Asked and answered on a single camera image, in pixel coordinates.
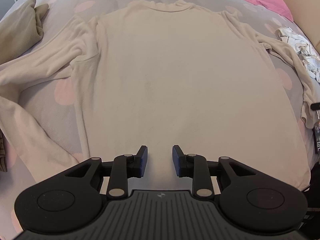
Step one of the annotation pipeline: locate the crumpled white garment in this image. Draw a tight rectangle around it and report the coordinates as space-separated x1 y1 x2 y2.
275 26 320 84

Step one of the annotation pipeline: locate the beige cloth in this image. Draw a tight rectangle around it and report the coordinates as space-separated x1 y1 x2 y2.
0 0 49 65

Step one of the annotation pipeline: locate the cream long-sleeved sweater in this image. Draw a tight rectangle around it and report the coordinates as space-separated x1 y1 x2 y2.
0 0 320 193

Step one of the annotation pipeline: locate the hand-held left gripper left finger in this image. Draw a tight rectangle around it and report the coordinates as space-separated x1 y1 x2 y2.
64 145 148 201

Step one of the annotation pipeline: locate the cream padded headboard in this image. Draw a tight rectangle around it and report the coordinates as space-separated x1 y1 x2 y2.
265 0 320 58

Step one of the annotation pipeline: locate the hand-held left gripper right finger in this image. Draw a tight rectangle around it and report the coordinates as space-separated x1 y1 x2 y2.
172 144 258 201

